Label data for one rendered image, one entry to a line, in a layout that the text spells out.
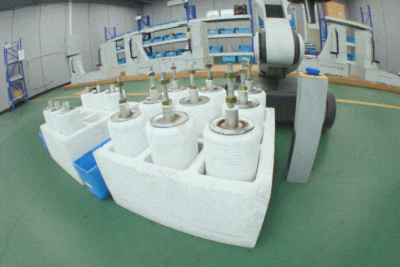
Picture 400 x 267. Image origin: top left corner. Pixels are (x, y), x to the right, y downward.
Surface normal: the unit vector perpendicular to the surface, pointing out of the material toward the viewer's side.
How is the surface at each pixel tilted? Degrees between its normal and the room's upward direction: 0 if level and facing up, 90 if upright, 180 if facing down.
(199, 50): 90
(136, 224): 0
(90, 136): 90
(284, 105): 90
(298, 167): 90
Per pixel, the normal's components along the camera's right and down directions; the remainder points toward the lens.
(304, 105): -0.37, 0.37
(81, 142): 0.91, 0.08
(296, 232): -0.08, -0.93
